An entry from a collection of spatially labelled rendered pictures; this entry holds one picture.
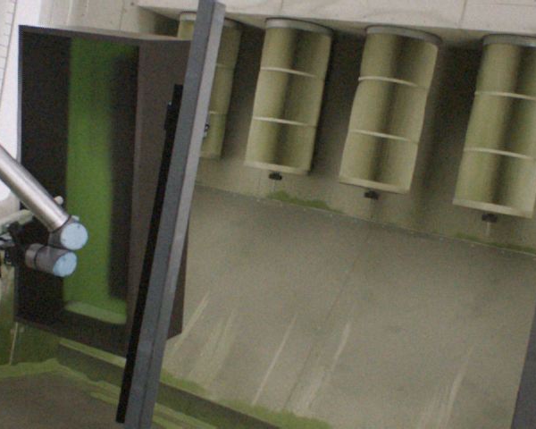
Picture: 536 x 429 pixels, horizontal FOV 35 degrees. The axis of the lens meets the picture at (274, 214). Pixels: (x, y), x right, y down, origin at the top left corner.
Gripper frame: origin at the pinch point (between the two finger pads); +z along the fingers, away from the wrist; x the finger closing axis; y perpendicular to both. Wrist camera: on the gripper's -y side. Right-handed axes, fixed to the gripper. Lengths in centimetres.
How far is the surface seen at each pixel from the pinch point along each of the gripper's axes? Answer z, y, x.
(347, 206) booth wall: -77, 31, 159
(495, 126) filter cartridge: -151, -31, 133
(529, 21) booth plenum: -156, -72, 144
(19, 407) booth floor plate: 13, 92, 14
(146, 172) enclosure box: -50, -26, 31
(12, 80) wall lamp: 53, -35, 72
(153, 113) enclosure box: -49, -46, 37
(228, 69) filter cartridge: -1, -25, 170
